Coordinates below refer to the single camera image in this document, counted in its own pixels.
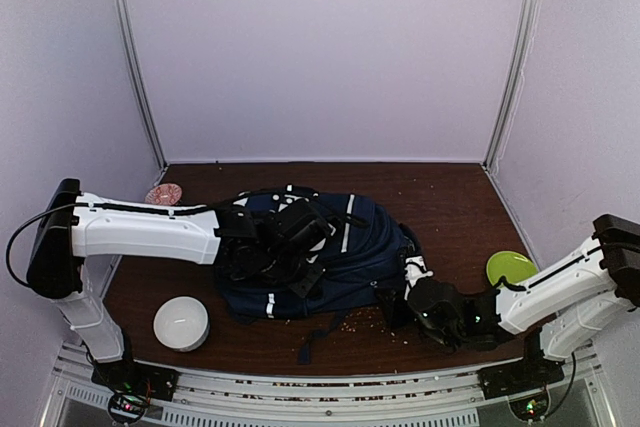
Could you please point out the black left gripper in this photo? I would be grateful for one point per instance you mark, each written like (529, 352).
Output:
(306, 284)

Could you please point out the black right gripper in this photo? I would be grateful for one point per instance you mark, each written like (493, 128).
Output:
(391, 313)

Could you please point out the navy blue student backpack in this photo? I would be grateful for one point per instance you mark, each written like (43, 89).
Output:
(365, 249)

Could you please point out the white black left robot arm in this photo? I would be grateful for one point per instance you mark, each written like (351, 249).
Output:
(77, 225)

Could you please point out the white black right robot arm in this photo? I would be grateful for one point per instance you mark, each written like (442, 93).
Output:
(571, 300)

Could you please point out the green plate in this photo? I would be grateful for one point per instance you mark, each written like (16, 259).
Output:
(513, 266)

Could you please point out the pink patterned small bowl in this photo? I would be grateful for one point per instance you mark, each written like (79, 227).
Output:
(165, 194)

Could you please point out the white ceramic bowl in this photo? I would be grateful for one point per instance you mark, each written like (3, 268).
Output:
(181, 324)

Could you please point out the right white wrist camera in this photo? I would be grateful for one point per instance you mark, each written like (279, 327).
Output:
(415, 268)

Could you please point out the white front rail frame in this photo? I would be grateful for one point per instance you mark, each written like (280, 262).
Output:
(445, 397)

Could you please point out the left aluminium frame post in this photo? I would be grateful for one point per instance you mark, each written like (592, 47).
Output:
(137, 83)

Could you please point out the aluminium frame post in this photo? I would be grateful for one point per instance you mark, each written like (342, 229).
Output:
(514, 80)
(137, 83)

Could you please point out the right aluminium frame post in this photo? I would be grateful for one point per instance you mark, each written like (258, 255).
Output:
(514, 80)

